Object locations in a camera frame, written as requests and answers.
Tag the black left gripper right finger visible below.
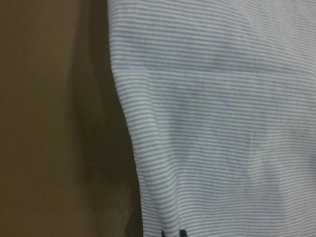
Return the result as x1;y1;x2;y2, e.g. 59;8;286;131
179;230;187;237

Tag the light blue striped shirt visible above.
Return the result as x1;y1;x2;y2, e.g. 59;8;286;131
108;0;316;237

